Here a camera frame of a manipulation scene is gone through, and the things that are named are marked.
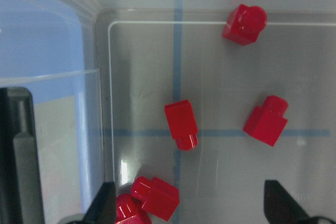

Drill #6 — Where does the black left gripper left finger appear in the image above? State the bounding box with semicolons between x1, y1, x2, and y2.
81;182;116;224

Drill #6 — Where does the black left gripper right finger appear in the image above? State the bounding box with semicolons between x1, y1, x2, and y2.
264;180;312;224

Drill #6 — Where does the red block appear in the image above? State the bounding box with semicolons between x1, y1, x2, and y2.
115;194;152;224
130;176;180;221
222;4;268;46
164;100;198;151
243;95;288;147

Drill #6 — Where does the clear plastic storage box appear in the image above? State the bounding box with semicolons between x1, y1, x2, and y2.
0;0;336;224

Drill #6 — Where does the blue plastic tray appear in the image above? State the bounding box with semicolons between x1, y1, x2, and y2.
1;0;97;210

